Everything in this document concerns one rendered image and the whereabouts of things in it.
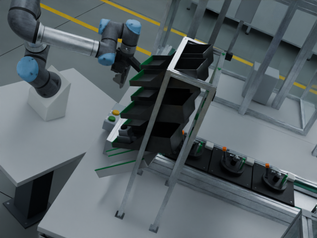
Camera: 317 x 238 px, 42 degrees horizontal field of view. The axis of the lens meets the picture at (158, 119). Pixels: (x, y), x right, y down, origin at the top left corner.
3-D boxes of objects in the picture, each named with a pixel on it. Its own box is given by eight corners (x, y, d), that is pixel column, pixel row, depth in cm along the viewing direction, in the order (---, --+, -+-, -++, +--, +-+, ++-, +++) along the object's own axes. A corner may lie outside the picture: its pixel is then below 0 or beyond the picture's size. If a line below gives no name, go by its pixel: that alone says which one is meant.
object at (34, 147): (-59, 106, 223) (-60, 101, 221) (72, 71, 287) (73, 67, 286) (16, 187, 194) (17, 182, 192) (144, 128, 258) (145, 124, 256)
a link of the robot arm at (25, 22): (3, 29, 169) (117, 60, 185) (8, 6, 173) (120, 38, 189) (1, 41, 179) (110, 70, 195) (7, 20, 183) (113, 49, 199)
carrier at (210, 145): (163, 157, 222) (170, 140, 215) (172, 133, 242) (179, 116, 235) (206, 174, 221) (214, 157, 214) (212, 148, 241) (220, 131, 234)
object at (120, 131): (117, 141, 183) (114, 127, 180) (122, 137, 187) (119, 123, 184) (134, 143, 180) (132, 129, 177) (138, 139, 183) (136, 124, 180)
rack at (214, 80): (114, 216, 192) (163, 69, 147) (136, 168, 222) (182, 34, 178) (156, 233, 191) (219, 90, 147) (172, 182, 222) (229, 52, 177)
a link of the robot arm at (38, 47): (24, 65, 224) (4, 6, 173) (30, 41, 229) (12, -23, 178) (47, 68, 226) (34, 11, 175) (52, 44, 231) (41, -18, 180)
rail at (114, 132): (102, 153, 224) (106, 138, 218) (145, 81, 298) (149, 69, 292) (112, 157, 224) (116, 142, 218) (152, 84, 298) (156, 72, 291)
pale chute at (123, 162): (98, 178, 191) (94, 170, 190) (112, 163, 202) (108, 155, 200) (147, 167, 176) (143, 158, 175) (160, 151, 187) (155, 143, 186)
